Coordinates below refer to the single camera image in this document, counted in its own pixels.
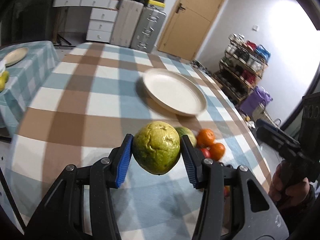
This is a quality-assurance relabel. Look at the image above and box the teal checkered side cloth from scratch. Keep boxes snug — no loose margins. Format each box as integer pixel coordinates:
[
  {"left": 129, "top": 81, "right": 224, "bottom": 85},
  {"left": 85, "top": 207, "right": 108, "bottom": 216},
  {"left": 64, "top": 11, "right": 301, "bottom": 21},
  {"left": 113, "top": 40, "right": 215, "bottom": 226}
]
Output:
[{"left": 1, "top": 41, "right": 60, "bottom": 137}]

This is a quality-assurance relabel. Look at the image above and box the white desk with drawers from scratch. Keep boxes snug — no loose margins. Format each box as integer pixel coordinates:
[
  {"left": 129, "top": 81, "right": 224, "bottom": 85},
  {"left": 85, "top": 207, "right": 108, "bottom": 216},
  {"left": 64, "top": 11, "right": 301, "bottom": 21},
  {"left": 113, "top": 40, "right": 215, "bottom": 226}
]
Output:
[{"left": 53, "top": 0, "right": 119, "bottom": 43}]

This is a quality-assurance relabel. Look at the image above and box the checkered tablecloth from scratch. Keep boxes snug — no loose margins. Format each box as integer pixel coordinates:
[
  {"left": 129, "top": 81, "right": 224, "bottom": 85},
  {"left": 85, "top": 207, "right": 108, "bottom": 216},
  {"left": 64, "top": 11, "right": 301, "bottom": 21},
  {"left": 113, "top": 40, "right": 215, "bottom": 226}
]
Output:
[{"left": 5, "top": 43, "right": 271, "bottom": 239}]

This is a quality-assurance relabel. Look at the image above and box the beige suitcase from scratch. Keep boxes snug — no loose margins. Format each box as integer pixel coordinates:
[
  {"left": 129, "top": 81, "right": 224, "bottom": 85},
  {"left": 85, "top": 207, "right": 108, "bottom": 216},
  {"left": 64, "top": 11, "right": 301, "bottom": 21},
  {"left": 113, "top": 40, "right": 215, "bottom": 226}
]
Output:
[{"left": 110, "top": 0, "right": 144, "bottom": 48}]

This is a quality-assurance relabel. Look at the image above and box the person's right hand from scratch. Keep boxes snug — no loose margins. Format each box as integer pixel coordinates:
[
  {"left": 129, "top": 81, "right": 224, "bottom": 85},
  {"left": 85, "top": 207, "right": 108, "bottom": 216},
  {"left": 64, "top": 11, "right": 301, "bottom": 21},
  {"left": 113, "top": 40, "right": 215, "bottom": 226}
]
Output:
[{"left": 268, "top": 161, "right": 310, "bottom": 210}]

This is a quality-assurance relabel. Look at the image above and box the wooden door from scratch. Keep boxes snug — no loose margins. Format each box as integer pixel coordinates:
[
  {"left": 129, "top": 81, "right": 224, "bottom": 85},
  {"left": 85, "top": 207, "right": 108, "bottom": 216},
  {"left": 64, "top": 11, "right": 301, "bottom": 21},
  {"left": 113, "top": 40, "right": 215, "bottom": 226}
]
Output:
[{"left": 157, "top": 0, "right": 225, "bottom": 61}]

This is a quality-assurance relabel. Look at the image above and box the red tomato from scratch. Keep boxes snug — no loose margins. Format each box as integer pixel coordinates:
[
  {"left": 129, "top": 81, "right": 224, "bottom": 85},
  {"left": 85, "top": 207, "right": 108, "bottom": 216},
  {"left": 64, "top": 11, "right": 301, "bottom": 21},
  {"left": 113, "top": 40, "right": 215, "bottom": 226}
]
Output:
[{"left": 200, "top": 148, "right": 212, "bottom": 159}]

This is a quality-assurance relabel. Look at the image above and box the yellow-green guava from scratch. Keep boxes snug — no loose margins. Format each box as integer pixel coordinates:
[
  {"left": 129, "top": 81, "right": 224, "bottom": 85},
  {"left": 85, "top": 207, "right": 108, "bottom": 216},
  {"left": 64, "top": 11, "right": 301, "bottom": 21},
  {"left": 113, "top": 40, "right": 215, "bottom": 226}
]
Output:
[{"left": 132, "top": 121, "right": 180, "bottom": 176}]

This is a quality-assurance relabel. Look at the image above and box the large cream plate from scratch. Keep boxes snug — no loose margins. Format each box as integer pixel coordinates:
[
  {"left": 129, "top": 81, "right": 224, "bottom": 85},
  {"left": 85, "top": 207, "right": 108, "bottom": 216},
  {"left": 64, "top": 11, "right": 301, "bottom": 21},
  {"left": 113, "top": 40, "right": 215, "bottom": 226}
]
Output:
[{"left": 142, "top": 68, "right": 208, "bottom": 116}]

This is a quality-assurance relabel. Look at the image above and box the shoe rack with shoes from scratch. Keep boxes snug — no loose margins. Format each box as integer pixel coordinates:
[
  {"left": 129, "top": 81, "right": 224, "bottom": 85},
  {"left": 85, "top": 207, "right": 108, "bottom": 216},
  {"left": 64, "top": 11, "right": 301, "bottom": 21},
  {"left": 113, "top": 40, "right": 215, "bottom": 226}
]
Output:
[{"left": 214, "top": 34, "right": 271, "bottom": 106}]

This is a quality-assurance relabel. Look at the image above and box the silver suitcase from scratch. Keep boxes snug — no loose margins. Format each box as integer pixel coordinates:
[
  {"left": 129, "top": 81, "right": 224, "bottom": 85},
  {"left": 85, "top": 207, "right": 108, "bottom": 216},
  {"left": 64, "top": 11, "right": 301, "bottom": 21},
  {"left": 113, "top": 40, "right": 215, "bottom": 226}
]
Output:
[{"left": 130, "top": 7, "right": 167, "bottom": 53}]

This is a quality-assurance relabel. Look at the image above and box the woven basket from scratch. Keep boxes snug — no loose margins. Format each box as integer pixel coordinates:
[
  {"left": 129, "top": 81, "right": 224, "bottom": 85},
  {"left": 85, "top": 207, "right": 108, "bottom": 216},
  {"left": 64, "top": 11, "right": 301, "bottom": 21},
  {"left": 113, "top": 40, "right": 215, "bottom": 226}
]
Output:
[{"left": 252, "top": 103, "right": 281, "bottom": 128}]

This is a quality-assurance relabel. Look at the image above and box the yellow lemon on side table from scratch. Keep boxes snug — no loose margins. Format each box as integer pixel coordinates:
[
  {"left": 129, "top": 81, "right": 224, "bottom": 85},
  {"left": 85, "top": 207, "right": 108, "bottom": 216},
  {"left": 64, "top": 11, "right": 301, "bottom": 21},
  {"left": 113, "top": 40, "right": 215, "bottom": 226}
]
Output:
[{"left": 0, "top": 70, "right": 10, "bottom": 91}]

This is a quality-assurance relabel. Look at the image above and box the orange tangerine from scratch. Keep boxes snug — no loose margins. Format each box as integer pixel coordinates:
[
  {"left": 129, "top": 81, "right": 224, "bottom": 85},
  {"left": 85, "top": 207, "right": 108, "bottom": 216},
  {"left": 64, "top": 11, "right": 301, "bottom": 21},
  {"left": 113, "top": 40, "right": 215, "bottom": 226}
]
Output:
[
  {"left": 196, "top": 128, "right": 215, "bottom": 148},
  {"left": 209, "top": 142, "right": 226, "bottom": 161}
]

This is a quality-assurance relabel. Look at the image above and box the purple bag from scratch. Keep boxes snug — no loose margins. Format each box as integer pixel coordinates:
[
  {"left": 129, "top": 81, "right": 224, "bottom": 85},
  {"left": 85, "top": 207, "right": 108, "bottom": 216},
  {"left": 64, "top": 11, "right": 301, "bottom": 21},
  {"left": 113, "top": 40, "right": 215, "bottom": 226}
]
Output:
[{"left": 240, "top": 86, "right": 273, "bottom": 116}]

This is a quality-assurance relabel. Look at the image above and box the small cream plate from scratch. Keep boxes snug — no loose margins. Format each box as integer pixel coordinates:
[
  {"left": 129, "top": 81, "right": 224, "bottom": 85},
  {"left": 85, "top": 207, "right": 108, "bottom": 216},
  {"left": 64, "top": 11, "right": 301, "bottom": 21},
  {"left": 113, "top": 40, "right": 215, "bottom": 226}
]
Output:
[{"left": 4, "top": 47, "right": 29, "bottom": 67}]

